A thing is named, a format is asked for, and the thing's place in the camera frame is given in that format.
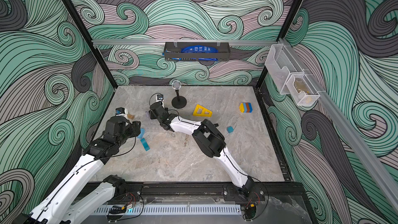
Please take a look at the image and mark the blue plastic object in tray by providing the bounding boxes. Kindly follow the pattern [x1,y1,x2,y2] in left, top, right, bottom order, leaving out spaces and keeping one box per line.
[181,45,218,54]

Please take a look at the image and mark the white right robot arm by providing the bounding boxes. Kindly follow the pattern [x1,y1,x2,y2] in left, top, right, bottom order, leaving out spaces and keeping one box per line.
[149,101,258,201]

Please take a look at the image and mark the black wall shelf tray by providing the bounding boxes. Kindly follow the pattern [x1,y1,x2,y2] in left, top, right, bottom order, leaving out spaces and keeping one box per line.
[163,43,231,62]

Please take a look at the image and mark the black microphone stand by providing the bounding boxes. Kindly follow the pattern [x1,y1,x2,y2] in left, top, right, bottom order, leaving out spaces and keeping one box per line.
[172,89,187,109]

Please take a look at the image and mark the multicolour stacked toy bricks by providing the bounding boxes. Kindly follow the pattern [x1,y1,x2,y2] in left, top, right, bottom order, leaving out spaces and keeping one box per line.
[239,102,253,113]

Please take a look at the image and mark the black corner frame post left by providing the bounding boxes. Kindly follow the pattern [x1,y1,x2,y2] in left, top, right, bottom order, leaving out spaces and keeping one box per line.
[61,0,118,92]

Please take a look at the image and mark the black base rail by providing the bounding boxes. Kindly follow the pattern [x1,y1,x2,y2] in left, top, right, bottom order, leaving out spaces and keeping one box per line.
[112,181,305,204]

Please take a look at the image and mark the aluminium rail back wall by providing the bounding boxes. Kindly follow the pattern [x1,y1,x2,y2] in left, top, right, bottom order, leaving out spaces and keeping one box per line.
[92,38,277,47]

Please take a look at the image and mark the teal small cube block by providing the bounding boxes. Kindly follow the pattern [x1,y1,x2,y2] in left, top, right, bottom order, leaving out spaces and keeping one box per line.
[227,126,234,133]

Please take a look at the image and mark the clear acrylic lipstick organizer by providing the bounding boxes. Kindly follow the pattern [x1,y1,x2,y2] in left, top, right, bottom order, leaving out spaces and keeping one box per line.
[142,112,163,131]

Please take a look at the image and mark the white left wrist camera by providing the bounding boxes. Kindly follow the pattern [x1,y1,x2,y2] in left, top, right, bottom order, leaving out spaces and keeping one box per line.
[115,107,129,118]

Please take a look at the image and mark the light blue rectangular block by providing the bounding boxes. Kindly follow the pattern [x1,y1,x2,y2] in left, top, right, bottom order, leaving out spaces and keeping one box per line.
[137,128,145,140]

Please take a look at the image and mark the white perforated cable duct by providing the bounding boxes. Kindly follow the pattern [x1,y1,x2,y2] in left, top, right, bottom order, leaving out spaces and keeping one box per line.
[93,204,243,216]

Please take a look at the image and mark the aluminium rail wall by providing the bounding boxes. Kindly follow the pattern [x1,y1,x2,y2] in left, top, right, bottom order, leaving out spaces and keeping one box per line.
[92,38,277,47]
[278,39,398,212]

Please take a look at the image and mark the teal curved arch block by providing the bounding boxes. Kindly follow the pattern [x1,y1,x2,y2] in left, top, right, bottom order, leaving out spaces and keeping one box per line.
[140,138,150,151]

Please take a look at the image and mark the black corner frame post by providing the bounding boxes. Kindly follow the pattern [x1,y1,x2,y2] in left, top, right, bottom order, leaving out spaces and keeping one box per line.
[254,0,315,91]
[61,0,118,92]

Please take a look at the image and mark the black corner frame post right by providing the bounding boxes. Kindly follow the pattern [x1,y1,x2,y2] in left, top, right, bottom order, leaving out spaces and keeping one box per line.
[254,0,315,91]

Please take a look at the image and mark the yellow triangle stencil block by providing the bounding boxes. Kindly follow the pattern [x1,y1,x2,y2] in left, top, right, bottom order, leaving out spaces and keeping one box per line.
[193,104,212,117]

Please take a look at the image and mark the aluminium rail right wall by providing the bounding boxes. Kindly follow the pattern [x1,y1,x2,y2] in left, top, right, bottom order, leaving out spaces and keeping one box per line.
[278,39,398,212]

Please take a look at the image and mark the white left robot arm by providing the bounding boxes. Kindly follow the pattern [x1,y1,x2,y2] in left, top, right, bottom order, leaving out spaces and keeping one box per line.
[13,115,141,224]

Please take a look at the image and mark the tan wooden block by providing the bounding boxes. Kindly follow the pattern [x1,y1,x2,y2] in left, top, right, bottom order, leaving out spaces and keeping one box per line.
[127,114,135,120]

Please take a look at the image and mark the clear wall bin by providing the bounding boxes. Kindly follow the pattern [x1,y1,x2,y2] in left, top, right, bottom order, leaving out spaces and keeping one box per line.
[265,44,320,107]

